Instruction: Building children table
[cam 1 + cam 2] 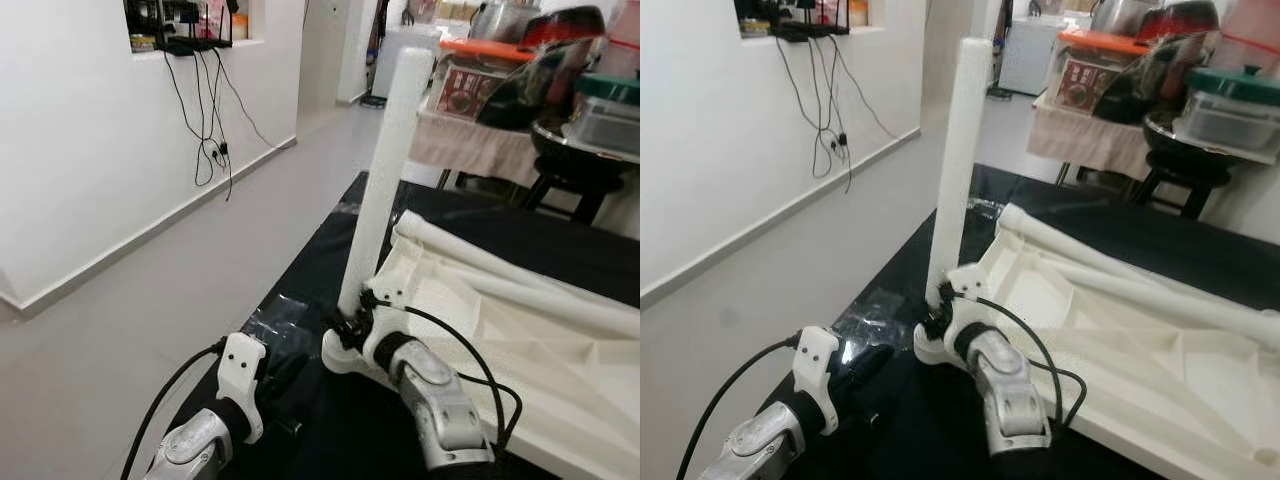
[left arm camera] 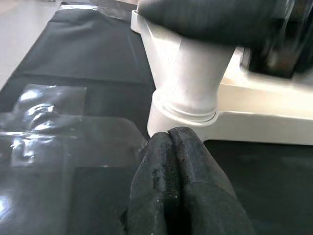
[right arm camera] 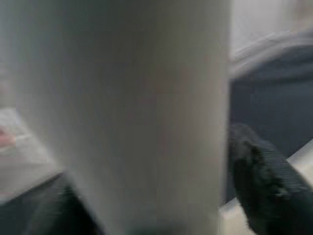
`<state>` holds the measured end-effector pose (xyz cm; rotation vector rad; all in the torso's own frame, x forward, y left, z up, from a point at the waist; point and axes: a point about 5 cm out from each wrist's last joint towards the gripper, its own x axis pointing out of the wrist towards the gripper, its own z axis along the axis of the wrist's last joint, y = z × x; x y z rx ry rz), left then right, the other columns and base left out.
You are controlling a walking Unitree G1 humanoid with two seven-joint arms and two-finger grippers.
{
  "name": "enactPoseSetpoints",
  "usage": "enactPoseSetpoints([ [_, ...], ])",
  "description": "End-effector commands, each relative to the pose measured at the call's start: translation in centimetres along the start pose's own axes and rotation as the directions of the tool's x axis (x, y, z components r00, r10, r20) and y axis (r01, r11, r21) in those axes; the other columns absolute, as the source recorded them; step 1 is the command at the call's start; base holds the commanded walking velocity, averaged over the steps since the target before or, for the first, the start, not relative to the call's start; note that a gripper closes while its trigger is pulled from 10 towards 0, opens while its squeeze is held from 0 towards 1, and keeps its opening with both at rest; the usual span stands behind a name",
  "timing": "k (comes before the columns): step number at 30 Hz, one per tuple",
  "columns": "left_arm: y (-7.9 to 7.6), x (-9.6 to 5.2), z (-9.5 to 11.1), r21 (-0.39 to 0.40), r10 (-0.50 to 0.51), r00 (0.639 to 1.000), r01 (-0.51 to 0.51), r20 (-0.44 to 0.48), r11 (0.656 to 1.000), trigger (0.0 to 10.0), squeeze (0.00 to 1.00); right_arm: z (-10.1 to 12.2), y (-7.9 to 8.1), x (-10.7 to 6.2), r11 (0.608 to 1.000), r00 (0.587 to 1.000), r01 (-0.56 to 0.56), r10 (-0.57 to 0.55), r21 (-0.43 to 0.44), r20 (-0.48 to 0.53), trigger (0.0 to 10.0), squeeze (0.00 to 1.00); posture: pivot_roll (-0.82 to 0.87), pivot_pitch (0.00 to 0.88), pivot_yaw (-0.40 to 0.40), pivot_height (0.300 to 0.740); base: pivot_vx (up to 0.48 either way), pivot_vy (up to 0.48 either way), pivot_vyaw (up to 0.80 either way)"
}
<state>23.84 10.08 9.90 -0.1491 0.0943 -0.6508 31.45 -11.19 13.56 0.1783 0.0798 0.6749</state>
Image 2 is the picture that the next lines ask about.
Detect clear tape cross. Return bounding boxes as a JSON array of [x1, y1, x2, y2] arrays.
[[0, 83, 149, 172]]

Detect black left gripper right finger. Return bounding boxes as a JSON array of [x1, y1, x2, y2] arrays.
[[168, 126, 256, 235]]

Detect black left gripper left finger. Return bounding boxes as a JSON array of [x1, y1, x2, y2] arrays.
[[127, 131, 182, 235]]

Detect white plastic children table top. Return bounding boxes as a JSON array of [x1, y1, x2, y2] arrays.
[[131, 9, 313, 146]]

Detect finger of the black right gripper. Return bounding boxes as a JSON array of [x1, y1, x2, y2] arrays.
[[136, 0, 294, 48]]

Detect white plastic table leg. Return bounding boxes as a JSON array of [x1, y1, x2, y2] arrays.
[[139, 19, 237, 123]]

